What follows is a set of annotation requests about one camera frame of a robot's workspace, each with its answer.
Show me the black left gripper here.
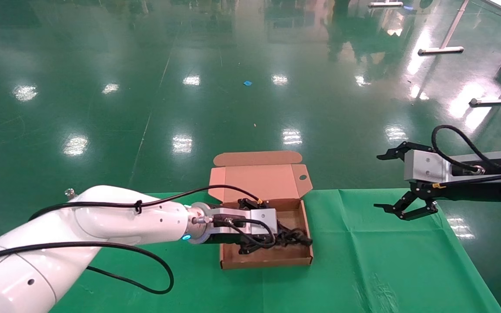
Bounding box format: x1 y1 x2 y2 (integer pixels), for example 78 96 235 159
202 197 280 256

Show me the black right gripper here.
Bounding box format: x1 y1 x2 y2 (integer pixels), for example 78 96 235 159
374 141 501 221

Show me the black power cord bundle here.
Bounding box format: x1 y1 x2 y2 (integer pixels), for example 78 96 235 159
272 220 313 249

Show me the open brown cardboard box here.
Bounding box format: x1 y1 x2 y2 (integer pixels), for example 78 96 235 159
208 151 314 270

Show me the large green table cloth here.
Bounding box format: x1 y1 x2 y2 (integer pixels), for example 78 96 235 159
50 188 501 313

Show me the white table leg with foot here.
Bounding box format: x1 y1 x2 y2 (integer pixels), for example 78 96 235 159
469 65 501 106
418 0 471 56

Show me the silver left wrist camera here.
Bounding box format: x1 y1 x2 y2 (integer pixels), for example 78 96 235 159
210 208 278 236

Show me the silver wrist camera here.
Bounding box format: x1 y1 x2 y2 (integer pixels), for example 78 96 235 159
210 208 278 236
404 150 501 184

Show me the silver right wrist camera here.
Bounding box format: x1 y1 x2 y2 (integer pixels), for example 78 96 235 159
404 150 501 184

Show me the short black looped wrist cable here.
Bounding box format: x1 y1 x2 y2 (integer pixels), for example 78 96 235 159
213 217 277 249

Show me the black right arm cable loop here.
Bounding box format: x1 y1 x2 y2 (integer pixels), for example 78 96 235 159
432 125 501 172

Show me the long black left arm cable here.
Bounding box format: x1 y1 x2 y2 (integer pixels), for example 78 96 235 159
0 242 175 295

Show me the black cable with yellow connector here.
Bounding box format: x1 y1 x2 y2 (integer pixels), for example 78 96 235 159
28 184 263 222

